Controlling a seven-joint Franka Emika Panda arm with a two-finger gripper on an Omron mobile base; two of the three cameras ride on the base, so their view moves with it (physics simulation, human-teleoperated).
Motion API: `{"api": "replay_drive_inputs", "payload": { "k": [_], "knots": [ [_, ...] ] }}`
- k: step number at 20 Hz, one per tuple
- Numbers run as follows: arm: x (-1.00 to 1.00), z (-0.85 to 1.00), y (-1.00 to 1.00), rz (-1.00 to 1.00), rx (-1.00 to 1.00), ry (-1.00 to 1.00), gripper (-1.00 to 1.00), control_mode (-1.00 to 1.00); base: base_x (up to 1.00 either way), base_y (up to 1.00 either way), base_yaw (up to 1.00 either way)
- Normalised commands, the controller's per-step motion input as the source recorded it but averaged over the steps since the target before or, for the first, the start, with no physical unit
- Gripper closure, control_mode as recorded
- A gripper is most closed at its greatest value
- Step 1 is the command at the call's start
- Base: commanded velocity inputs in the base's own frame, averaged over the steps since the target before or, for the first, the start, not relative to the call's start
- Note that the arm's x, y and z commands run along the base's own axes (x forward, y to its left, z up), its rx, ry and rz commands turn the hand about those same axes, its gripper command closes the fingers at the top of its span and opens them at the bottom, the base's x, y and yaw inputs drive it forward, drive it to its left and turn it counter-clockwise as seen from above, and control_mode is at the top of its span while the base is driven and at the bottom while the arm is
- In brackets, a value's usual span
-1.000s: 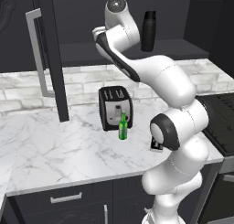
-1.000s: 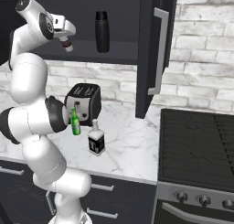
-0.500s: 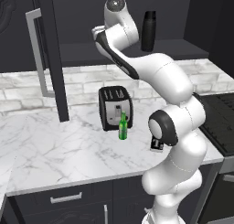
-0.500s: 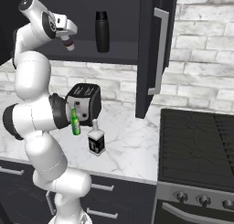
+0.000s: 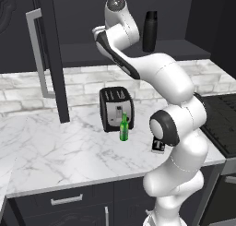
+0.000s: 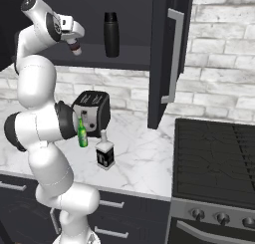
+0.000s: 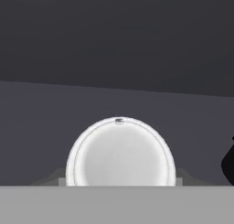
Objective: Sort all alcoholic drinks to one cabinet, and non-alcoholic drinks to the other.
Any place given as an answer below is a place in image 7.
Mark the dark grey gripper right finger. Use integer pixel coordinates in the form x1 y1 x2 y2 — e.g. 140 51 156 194
174 167 215 187

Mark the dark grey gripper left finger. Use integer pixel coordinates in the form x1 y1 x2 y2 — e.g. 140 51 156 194
29 167 69 187

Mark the black rounded object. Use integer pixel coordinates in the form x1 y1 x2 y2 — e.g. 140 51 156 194
220 135 234 187

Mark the white round object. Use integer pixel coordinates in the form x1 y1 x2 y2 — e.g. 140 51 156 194
65 116 176 187

